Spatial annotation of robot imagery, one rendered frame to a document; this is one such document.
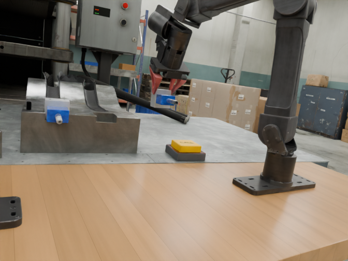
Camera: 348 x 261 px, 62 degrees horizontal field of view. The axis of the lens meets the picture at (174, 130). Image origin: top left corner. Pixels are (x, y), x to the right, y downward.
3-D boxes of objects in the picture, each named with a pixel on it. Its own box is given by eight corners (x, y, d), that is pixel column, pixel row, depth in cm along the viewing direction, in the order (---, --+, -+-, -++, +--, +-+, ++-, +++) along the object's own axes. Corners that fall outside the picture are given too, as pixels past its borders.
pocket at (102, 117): (116, 132, 70) (117, 117, 69) (93, 131, 68) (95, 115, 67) (112, 128, 74) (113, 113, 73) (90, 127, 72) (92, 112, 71)
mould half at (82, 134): (136, 153, 73) (142, 100, 71) (19, 153, 62) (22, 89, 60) (100, 115, 117) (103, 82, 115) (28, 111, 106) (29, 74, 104)
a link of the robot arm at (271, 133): (263, 122, 60) (290, 128, 57) (276, 120, 67) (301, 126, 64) (257, 151, 62) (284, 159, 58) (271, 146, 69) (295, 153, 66)
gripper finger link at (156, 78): (143, 86, 88) (150, 58, 82) (164, 88, 91) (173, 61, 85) (148, 99, 83) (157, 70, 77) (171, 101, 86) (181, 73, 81)
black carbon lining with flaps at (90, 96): (110, 120, 75) (113, 83, 73) (41, 116, 68) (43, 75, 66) (90, 100, 105) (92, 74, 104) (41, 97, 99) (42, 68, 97)
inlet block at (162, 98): (183, 113, 79) (186, 93, 78) (167, 112, 77) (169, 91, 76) (164, 106, 91) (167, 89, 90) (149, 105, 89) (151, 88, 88)
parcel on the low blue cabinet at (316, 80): (328, 88, 710) (330, 76, 704) (318, 86, 695) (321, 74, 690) (313, 86, 747) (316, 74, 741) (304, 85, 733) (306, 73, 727)
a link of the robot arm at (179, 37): (158, 43, 79) (165, 18, 75) (172, 42, 83) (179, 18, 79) (175, 55, 76) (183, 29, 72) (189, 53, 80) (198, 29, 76)
